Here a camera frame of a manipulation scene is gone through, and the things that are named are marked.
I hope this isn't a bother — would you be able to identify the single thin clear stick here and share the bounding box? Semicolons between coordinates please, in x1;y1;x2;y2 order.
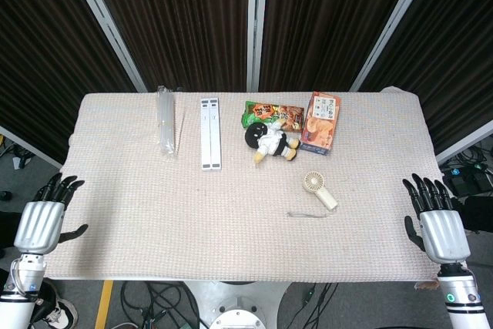
175;111;186;153

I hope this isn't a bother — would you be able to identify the dark fabric partition panel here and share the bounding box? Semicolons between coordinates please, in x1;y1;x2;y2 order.
259;0;421;93
361;0;493;155
84;0;252;93
0;0;139;164

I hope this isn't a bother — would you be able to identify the orange blue cookie box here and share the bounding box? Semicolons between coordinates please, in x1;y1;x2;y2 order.
298;92;343;157

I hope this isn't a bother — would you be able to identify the black cable with green plug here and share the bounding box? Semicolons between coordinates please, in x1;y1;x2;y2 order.
283;282;337;329

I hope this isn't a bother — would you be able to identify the grey strip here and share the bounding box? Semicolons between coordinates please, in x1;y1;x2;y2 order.
287;209;333;220

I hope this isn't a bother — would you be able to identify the white folding laptop stand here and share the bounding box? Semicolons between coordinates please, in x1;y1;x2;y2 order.
200;98;224;172

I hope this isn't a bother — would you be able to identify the green orange snack bag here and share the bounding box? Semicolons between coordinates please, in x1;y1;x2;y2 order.
241;100;306;133

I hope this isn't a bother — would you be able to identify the grey partition post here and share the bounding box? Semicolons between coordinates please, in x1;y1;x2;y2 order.
246;0;270;93
349;0;441;93
63;0;148;93

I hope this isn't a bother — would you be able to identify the beige waffle weave tablecloth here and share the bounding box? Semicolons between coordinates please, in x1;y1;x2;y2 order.
42;88;448;284

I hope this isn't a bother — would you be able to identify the clear plastic bag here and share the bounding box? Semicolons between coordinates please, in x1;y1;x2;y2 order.
156;85;179;157

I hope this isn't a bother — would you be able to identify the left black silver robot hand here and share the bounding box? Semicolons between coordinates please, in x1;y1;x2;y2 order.
13;173;89;257

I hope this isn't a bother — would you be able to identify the black white sneaker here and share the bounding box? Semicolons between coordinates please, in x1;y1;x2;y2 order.
38;280;79;329

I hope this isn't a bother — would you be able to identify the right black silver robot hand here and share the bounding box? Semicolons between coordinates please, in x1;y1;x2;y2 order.
402;173;471;267

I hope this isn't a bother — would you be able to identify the black white plush doll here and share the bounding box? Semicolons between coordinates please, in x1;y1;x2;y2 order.
244;120;302;165

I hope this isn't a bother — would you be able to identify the white handheld fan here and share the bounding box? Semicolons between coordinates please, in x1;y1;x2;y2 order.
303;170;340;213

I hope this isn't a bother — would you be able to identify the black floor cable bundle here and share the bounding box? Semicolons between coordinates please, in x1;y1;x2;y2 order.
119;281;202;329

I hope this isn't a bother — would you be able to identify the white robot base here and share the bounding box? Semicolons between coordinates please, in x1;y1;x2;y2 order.
181;280;290;329

